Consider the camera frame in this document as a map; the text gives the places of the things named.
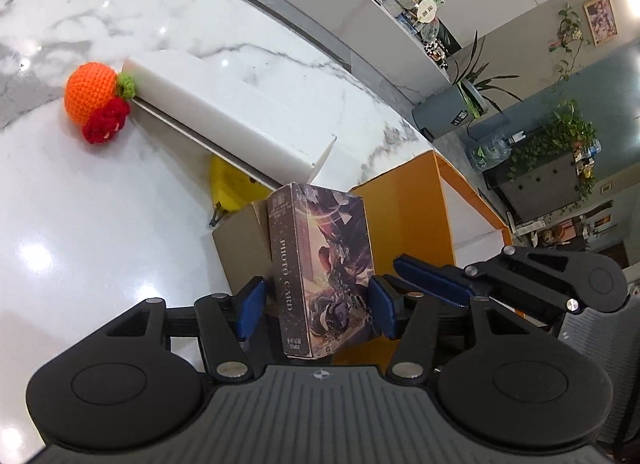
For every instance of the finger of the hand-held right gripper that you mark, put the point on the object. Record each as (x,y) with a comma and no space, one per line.
(430,279)

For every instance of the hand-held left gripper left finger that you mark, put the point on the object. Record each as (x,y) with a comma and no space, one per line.
(251,306)

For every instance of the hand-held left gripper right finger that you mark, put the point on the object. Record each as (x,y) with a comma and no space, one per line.
(382,306)

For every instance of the orange cardboard box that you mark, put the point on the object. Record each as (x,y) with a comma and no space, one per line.
(415,214)

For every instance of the dark illustrated card box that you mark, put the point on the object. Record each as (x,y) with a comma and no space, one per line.
(320,264)

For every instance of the yellow tape measure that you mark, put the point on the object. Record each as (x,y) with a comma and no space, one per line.
(232,189)

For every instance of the crocheted orange with red flower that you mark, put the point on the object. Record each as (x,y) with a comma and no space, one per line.
(90,93)

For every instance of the brown cardboard box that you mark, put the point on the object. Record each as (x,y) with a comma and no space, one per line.
(245,249)

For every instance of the dark cabinet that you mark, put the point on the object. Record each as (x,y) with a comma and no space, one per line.
(540,189)

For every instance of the clear water jug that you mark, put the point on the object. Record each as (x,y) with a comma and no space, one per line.
(490,151)

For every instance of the trailing green vine plant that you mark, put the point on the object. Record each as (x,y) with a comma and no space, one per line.
(565,138)

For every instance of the grey trash can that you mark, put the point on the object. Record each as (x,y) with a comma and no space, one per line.
(442,111)

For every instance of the long white box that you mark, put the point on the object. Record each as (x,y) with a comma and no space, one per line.
(225,108)

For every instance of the long-leaf potted plant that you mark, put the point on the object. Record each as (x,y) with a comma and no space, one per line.
(480,73)

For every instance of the checkered toy car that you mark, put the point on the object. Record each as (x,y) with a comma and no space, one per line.
(437,53)

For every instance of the hanging vine with pink flowers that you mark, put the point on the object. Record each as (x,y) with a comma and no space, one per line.
(567,38)

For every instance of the white marble TV console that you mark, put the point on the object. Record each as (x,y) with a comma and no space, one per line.
(350,28)

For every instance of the white round hand fan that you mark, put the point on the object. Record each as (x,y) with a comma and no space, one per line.
(427,11)

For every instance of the grey woven basket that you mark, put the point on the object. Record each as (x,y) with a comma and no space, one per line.
(404,1)

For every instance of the framed wall picture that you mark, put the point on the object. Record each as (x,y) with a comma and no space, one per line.
(600,18)

